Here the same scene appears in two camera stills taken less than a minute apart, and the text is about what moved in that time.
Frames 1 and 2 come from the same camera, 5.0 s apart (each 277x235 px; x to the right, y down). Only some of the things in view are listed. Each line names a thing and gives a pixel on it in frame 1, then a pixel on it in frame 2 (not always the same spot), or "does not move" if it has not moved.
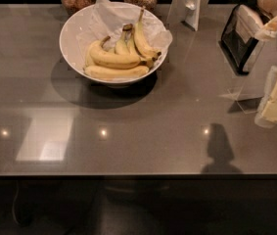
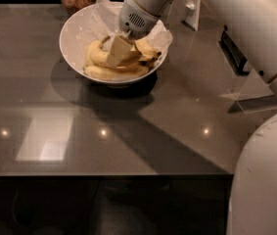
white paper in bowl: [107, 19] does not move
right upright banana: [141, 42] does not move
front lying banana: [110, 72] does not move
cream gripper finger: [275, 111] to [135, 55]
